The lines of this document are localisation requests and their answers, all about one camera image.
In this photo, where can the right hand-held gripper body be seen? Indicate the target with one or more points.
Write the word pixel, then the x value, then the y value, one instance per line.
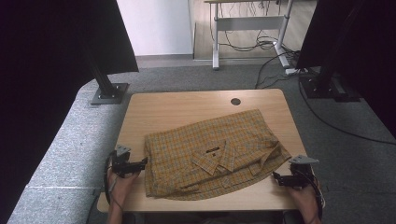
pixel 302 177

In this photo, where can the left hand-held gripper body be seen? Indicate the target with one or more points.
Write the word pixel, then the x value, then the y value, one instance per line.
pixel 120 165

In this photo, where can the yellow plaid shirt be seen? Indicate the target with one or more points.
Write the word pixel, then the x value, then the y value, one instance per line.
pixel 202 146

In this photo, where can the person's right hand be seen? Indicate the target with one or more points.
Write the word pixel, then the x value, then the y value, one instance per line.
pixel 306 200

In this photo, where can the person's left hand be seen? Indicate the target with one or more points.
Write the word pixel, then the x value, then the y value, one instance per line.
pixel 120 189

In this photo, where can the person's dark clothing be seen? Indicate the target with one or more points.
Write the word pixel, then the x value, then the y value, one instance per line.
pixel 218 219

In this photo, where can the black metal stand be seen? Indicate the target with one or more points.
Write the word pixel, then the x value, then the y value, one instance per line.
pixel 327 77
pixel 107 90

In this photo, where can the round grey table grommet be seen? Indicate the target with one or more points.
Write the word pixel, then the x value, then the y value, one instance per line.
pixel 235 101

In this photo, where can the white power strip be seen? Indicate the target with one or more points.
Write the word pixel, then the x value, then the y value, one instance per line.
pixel 294 71

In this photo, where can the black curtain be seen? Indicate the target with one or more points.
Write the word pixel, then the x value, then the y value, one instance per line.
pixel 373 46
pixel 46 46

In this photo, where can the white desk frame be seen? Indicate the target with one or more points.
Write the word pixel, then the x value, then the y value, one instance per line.
pixel 249 23

